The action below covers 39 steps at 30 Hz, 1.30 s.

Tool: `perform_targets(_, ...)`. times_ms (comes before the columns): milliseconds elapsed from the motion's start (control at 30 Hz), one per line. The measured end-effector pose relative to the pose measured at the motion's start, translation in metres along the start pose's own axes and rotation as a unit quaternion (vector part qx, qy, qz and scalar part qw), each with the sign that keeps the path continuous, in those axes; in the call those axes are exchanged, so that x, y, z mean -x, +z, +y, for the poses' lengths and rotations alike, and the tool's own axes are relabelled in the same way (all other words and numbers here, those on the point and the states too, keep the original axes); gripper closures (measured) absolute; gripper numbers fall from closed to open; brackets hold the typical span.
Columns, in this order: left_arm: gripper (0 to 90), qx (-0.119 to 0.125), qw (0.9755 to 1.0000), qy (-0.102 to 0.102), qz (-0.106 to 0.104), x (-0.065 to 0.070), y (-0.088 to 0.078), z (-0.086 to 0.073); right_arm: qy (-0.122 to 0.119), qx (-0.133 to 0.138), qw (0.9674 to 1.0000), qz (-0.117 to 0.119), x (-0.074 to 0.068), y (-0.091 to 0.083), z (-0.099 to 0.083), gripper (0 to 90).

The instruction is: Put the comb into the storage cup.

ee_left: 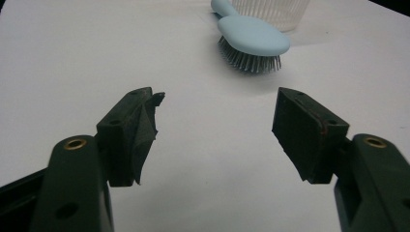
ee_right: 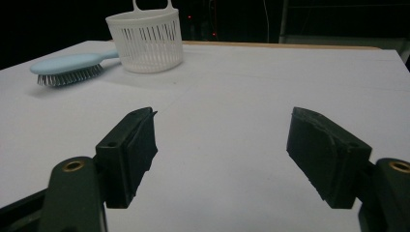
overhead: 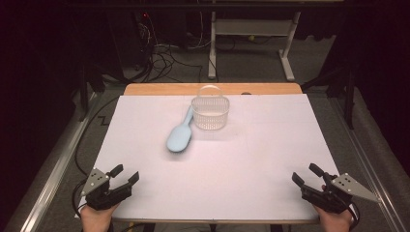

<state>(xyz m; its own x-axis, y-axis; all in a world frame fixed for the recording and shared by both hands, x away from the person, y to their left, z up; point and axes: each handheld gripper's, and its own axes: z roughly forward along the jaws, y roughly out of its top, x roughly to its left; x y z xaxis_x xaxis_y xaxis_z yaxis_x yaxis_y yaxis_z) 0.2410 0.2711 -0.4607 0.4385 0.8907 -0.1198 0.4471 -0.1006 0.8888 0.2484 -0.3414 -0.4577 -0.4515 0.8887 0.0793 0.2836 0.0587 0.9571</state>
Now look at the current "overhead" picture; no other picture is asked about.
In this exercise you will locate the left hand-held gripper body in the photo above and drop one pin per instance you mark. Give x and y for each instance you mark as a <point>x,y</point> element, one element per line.
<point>106,195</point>

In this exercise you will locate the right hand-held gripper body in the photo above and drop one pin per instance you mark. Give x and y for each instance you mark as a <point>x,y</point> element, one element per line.
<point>335,196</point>

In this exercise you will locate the light blue hairbrush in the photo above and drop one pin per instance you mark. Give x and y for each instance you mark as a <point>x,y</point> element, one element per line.
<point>179,138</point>

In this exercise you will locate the white plastic mesh basket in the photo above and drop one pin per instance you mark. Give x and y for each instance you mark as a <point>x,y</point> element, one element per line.
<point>210,117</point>

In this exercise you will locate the person's right hand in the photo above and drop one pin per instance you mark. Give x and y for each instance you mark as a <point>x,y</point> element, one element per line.
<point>336,223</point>

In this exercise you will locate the person's left hand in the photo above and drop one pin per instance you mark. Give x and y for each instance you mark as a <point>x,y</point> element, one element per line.
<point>96,220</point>

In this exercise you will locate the white sheet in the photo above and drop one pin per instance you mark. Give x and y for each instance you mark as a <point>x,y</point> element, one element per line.
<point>241,167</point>

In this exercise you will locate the black metal stand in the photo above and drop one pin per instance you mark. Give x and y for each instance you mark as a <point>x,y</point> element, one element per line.
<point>349,96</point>
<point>84,93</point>

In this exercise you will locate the wooden table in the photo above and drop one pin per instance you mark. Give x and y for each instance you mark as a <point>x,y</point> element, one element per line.
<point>161,89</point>

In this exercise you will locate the dark equipment with red light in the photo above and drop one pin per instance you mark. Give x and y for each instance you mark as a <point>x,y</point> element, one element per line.
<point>129,38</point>

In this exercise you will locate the small yellow object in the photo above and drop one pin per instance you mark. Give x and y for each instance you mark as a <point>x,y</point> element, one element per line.
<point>251,37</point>

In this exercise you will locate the metal floor rail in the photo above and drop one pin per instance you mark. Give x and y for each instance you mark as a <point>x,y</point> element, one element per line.
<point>54,174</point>
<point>370,161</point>

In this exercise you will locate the white metal desk frame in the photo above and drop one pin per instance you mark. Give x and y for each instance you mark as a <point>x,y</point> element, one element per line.
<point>251,27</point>

